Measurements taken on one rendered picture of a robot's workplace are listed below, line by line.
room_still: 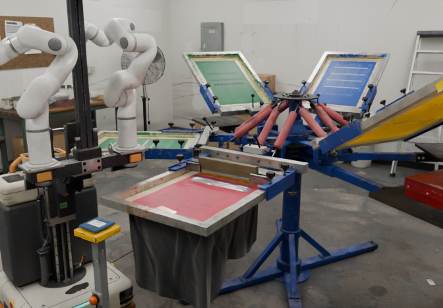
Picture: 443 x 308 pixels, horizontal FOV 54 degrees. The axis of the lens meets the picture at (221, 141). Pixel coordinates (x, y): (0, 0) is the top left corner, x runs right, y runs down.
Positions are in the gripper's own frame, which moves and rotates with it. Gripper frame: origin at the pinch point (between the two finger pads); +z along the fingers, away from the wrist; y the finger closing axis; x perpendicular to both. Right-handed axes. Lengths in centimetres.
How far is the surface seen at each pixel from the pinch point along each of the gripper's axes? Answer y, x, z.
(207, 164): -90, 22, -2
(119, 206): -57, 57, 32
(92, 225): -49, 74, 40
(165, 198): -74, 48, 20
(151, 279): -90, 52, 55
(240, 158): -107, 11, -15
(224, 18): -120, -440, -184
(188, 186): -84, 34, 12
